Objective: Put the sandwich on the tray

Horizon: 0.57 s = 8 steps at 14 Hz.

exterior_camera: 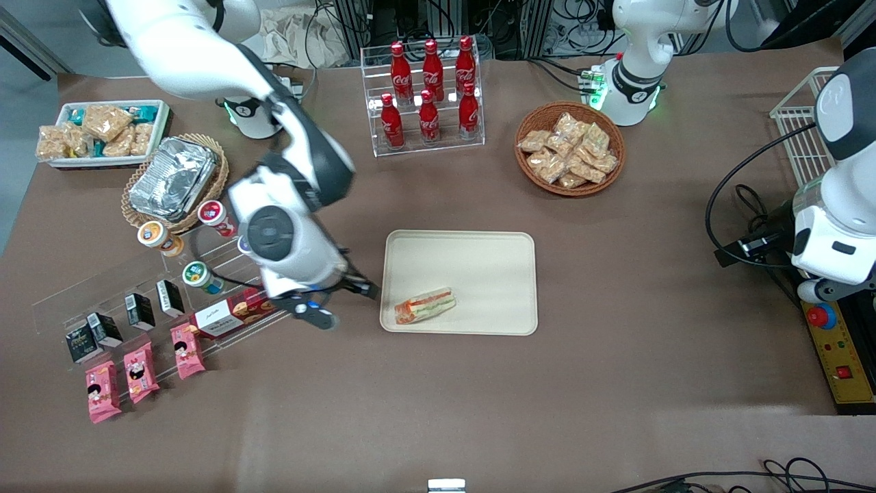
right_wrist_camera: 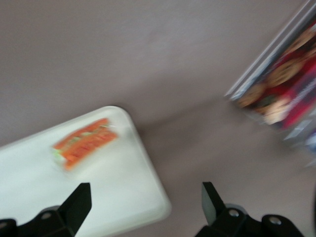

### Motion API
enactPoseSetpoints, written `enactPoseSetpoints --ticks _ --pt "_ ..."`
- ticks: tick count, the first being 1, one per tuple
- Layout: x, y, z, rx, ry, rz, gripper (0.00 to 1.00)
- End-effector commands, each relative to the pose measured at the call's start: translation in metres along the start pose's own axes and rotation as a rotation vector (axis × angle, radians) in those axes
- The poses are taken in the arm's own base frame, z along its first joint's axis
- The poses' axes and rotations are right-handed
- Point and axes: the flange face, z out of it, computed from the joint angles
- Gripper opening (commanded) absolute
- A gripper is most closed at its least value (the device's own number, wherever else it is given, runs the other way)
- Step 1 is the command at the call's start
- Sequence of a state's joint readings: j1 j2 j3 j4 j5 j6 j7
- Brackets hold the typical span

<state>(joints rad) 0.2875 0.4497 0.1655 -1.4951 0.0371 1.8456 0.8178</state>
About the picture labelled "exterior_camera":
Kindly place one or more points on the red cola bottle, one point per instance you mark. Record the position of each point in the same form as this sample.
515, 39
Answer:
469, 115
429, 122
392, 127
465, 67
432, 72
401, 75

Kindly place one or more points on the crumpled beige bag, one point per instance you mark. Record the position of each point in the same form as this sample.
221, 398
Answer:
298, 38

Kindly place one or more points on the teal snack packet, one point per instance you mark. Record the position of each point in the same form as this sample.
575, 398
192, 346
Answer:
76, 116
146, 114

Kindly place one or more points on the clear acrylic bottle rack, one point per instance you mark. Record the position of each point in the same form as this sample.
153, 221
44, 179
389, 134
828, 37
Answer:
445, 147

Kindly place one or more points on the aluminium foil container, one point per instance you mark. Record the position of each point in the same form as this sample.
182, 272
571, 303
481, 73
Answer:
171, 179

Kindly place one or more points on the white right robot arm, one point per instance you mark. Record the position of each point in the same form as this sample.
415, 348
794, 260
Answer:
171, 48

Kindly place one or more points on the aluminium frame equipment rack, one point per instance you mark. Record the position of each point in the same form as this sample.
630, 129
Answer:
520, 27

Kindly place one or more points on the clear-wrapped crispy snack pack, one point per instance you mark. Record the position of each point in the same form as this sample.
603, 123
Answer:
587, 171
605, 163
119, 144
546, 167
560, 145
107, 122
534, 141
79, 140
572, 181
142, 140
595, 140
569, 126
51, 142

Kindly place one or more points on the black yellow-panel control box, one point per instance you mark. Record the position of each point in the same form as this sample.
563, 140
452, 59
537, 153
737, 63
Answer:
838, 349

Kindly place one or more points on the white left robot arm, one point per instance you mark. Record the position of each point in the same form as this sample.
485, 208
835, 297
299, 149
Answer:
848, 233

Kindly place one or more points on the round wicker basket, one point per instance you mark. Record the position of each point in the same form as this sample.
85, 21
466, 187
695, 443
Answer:
523, 164

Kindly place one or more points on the orange-lid yogurt cup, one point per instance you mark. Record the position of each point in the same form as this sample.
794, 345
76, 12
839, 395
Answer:
154, 235

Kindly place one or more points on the white plastic bin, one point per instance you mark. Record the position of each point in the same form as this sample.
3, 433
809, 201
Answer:
163, 130

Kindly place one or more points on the pink snack packet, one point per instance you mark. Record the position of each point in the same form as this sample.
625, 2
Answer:
141, 373
102, 392
187, 352

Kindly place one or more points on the blue-lid yogurt cup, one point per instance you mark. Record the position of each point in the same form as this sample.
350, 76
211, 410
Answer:
243, 244

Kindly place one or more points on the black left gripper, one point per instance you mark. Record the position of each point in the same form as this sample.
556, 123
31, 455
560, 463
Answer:
779, 222

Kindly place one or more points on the oval wicker basket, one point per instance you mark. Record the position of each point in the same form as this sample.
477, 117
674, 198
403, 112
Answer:
205, 205

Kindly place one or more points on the red plaid cookie box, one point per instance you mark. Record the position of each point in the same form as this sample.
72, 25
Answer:
226, 316

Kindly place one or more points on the clear acrylic stepped stand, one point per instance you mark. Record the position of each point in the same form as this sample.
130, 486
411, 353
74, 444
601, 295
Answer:
102, 294

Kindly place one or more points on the plastic-wrapped sandwich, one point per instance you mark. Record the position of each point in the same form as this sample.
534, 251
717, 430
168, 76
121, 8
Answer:
426, 306

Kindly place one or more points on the beige rectangular tray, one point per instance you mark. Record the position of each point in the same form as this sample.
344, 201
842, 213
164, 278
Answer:
479, 260

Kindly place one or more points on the green-lid yogurt cup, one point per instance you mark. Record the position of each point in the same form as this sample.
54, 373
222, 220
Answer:
197, 274

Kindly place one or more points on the red-lid yogurt cup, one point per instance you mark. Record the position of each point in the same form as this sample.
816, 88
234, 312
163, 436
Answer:
213, 213

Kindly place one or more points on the small black drink carton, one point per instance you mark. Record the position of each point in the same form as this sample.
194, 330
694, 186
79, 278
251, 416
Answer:
105, 330
82, 344
170, 298
140, 311

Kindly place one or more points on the red emergency stop button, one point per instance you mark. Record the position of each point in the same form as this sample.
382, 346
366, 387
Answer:
820, 316

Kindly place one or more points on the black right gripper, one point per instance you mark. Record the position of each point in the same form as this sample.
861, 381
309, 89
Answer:
353, 284

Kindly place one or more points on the small white block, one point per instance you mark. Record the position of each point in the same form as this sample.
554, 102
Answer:
446, 486

